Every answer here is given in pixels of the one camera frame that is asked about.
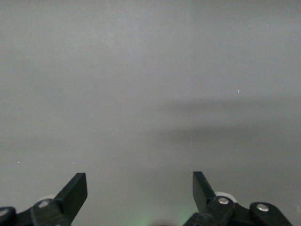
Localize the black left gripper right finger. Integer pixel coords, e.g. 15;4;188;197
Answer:
192;171;293;226

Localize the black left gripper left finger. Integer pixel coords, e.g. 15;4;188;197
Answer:
0;172;88;226

